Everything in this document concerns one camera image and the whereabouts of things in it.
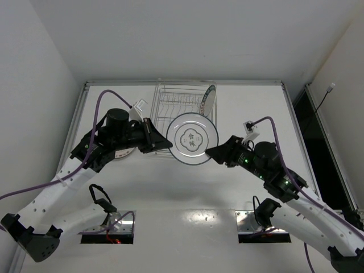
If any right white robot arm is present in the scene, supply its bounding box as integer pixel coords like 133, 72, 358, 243
206, 136, 363, 272

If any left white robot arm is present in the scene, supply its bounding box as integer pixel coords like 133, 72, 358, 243
1, 108, 173, 262

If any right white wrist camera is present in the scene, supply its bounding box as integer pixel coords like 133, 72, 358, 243
243, 121, 260, 142

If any orange sunburst white plate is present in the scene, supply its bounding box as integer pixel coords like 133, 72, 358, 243
114, 148, 135, 160

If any black wall cable with plug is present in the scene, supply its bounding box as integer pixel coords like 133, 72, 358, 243
315, 82, 336, 114

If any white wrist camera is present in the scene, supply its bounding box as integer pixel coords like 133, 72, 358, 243
243, 121, 260, 142
129, 99, 147, 121

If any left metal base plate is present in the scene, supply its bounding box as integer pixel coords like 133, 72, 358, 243
79, 210, 135, 235

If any metal base plate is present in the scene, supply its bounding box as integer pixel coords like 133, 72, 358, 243
235, 210, 288, 235
79, 210, 135, 235

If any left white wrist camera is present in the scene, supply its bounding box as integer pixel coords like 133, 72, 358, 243
129, 99, 147, 121

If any metal wire dish rack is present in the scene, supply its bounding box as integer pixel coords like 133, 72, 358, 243
150, 79, 218, 156

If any green rimmed white plate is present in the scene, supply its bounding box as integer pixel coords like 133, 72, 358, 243
199, 85, 216, 117

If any black rimmed white plate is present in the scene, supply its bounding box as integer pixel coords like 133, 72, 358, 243
166, 113, 219, 166

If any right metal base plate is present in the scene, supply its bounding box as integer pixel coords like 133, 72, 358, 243
235, 210, 288, 235

